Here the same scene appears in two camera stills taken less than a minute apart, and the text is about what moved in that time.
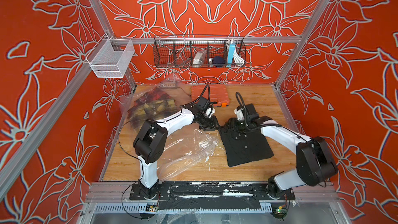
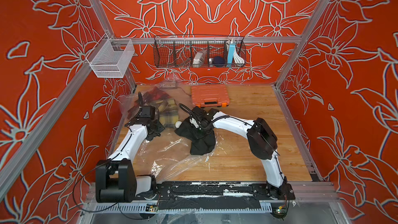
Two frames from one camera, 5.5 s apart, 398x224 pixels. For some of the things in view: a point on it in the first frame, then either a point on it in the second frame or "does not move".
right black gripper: (237, 119) -> (198, 136)
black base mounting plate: (180, 196) does not move
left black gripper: (213, 126) -> (159, 128)
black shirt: (243, 147) -> (198, 146)
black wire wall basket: (199, 51) does not move
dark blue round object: (218, 61) does not move
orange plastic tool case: (217, 94) does not move
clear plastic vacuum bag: (186, 149) does not move
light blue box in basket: (230, 54) does not move
